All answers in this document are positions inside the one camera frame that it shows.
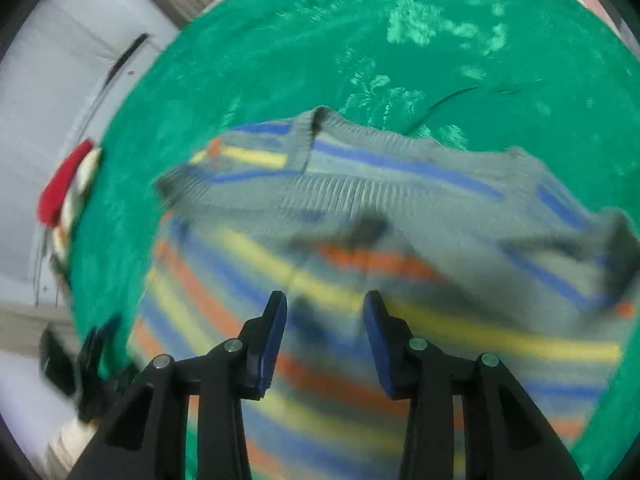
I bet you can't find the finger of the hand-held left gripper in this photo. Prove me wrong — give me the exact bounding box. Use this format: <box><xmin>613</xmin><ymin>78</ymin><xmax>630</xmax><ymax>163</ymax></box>
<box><xmin>76</xmin><ymin>312</ymin><xmax>140</xmax><ymax>423</ymax></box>
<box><xmin>40</xmin><ymin>327</ymin><xmax>79</xmax><ymax>400</ymax></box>

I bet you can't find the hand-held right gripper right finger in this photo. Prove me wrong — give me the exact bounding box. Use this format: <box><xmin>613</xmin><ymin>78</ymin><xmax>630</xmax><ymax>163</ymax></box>
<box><xmin>363</xmin><ymin>290</ymin><xmax>585</xmax><ymax>480</ymax></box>

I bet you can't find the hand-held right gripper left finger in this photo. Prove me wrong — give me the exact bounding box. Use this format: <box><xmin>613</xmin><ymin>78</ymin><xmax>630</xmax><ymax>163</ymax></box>
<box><xmin>67</xmin><ymin>290</ymin><xmax>289</xmax><ymax>480</ymax></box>

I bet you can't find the striped knit sweater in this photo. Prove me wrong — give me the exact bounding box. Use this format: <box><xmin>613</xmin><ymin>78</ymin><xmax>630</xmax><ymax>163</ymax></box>
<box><xmin>127</xmin><ymin>106</ymin><xmax>640</xmax><ymax>480</ymax></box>

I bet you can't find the red striped cloth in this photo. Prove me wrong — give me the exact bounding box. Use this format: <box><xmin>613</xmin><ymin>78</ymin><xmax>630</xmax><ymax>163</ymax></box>
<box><xmin>39</xmin><ymin>138</ymin><xmax>106</xmax><ymax>273</ymax></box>

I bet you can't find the black thread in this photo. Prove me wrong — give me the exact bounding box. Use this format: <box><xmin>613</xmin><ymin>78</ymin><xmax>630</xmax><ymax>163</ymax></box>
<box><xmin>405</xmin><ymin>77</ymin><xmax>545</xmax><ymax>137</ymax></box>

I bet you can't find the green blanket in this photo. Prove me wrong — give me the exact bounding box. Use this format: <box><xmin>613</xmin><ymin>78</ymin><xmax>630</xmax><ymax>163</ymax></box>
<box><xmin>67</xmin><ymin>0</ymin><xmax>640</xmax><ymax>480</ymax></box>

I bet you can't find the white cabinet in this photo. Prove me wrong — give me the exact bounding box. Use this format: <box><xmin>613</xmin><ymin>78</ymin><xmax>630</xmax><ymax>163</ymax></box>
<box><xmin>0</xmin><ymin>0</ymin><xmax>182</xmax><ymax>307</ymax></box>

